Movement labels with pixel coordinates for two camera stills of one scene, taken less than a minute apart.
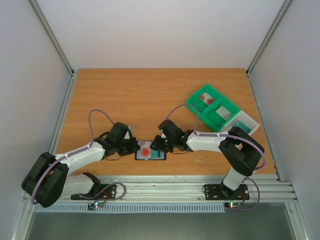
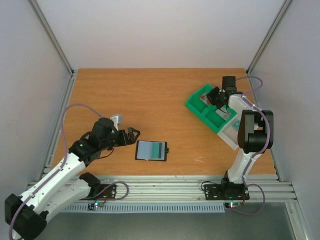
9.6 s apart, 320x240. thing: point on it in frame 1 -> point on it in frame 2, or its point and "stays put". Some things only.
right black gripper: x=158 y=144 -> x=213 y=95
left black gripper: x=135 y=147 -> x=132 y=140
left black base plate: x=99 y=192 stays put
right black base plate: x=219 y=192 stays put
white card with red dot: x=207 y=98 stays put
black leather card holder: x=145 y=152 stays put
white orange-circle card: x=145 y=150 -> x=204 y=98
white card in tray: x=223 y=113 stays put
